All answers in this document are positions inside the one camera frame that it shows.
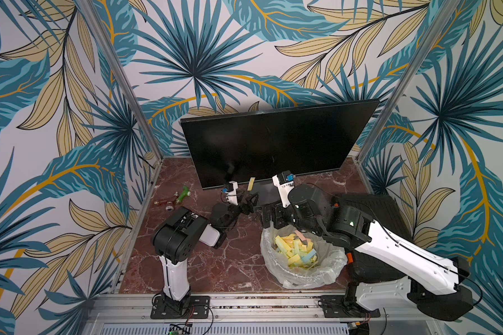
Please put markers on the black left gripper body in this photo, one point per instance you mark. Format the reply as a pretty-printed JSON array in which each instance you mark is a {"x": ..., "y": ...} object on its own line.
[{"x": 241, "y": 208}]

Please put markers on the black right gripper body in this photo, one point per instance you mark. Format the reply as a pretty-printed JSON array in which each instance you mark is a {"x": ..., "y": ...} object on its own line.
[{"x": 274, "y": 212}]

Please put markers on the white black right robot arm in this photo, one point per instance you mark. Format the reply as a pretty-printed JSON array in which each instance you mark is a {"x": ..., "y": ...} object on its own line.
[{"x": 429, "y": 283}]

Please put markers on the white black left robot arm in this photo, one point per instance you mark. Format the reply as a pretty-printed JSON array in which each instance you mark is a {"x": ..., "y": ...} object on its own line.
[{"x": 183, "y": 230}]

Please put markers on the yellow sticky note bottom edge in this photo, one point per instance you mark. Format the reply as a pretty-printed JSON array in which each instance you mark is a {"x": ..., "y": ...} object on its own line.
[{"x": 251, "y": 183}]

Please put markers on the black computer monitor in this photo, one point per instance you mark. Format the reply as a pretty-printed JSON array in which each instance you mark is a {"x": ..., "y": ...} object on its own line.
[{"x": 302, "y": 140}]

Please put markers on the pile of coloured paper strips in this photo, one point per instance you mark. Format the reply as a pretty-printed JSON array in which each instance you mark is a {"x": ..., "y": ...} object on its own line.
[{"x": 297, "y": 249}]

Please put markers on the bin with clear plastic liner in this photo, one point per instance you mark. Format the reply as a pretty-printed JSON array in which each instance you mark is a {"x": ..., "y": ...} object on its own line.
[{"x": 330, "y": 264}]

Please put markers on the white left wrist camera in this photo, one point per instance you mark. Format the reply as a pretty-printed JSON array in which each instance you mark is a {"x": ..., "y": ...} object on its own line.
[{"x": 230, "y": 191}]

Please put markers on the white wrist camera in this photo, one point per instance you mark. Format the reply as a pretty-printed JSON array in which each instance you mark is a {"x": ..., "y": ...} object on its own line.
[
  {"x": 284, "y": 182},
  {"x": 230, "y": 191}
]

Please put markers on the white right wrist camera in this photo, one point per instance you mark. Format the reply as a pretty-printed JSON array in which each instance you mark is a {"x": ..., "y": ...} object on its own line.
[{"x": 284, "y": 182}]

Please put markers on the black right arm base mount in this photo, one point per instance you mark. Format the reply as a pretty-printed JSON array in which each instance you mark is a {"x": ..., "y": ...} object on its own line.
[{"x": 345, "y": 306}]

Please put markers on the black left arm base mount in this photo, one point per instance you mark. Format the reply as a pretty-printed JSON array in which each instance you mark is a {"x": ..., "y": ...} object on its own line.
[{"x": 191, "y": 306}]

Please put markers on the aluminium corner post left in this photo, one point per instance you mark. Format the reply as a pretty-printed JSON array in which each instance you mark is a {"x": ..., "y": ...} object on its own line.
[{"x": 96, "y": 25}]

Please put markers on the aluminium corner post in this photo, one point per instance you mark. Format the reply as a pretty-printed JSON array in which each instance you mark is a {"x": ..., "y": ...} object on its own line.
[
  {"x": 428, "y": 41},
  {"x": 96, "y": 25}
]

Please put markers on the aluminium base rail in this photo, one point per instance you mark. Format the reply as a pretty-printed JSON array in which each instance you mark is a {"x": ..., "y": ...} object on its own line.
[{"x": 252, "y": 313}]

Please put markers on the aluminium corner post right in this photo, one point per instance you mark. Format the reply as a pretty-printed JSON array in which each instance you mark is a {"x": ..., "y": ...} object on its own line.
[{"x": 428, "y": 41}]

